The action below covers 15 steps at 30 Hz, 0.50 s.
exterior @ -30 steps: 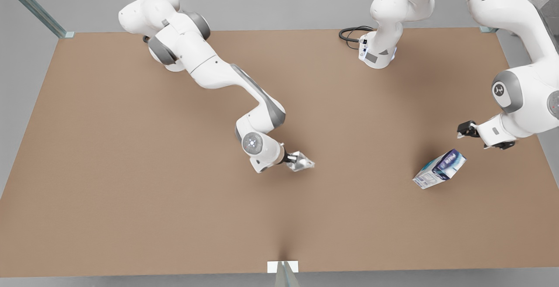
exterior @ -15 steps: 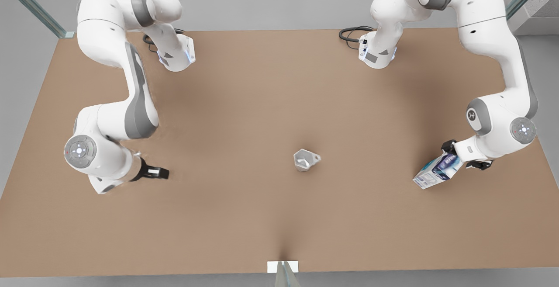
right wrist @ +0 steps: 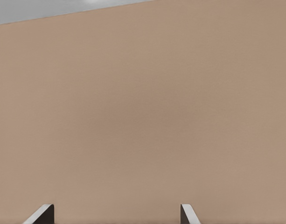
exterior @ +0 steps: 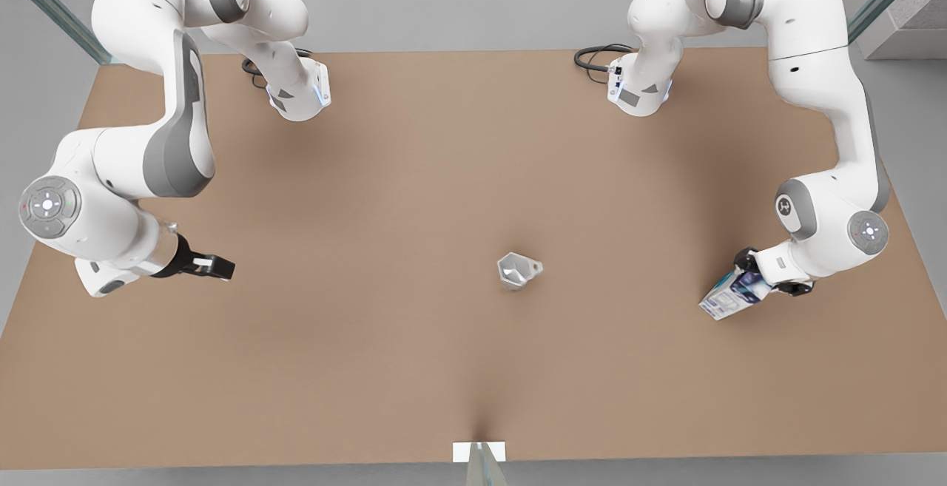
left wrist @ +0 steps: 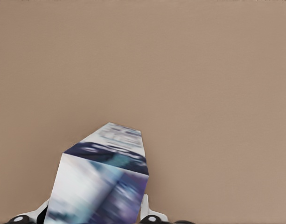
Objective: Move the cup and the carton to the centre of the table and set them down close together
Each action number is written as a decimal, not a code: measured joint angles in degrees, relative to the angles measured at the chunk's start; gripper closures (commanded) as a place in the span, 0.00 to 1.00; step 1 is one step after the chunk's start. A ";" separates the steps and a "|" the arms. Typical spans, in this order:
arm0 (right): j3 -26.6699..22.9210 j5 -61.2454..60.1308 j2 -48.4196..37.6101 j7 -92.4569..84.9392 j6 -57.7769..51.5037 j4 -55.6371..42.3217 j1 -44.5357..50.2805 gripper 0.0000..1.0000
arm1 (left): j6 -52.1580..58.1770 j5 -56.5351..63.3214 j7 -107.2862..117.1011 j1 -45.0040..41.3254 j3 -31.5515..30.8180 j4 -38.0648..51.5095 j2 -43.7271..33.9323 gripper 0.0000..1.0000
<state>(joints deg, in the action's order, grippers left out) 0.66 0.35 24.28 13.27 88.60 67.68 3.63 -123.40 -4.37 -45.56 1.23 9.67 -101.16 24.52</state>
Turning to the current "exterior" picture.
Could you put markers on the grey faceted cup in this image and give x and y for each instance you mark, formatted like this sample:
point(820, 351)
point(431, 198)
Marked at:
point(516, 271)

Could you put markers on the grey concrete block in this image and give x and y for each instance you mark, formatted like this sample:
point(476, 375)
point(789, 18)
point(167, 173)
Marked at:
point(914, 5)

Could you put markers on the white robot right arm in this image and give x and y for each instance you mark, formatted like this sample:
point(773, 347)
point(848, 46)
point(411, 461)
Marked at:
point(126, 168)

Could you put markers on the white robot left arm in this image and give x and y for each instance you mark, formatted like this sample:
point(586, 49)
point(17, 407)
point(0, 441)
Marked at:
point(814, 42)

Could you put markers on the blue and white carton box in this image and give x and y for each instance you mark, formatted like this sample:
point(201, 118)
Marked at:
point(732, 297)

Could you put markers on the silver frame post with foot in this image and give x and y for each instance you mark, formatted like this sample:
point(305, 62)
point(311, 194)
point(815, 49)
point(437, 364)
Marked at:
point(481, 460)

